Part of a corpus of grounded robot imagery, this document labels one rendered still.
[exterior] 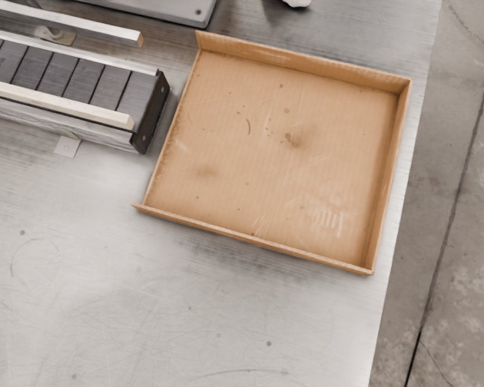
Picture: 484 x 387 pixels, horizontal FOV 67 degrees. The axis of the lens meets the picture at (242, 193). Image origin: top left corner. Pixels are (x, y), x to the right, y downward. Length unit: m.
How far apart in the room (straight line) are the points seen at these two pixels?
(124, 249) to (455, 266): 1.18
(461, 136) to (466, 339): 0.72
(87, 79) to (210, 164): 0.20
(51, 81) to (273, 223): 0.35
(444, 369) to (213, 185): 1.12
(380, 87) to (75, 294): 0.49
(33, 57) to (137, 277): 0.33
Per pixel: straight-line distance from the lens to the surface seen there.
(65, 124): 0.53
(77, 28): 0.49
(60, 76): 0.57
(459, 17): 1.88
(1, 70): 0.62
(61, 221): 0.55
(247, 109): 0.53
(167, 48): 0.60
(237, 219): 0.48
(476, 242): 1.51
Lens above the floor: 1.30
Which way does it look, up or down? 75 degrees down
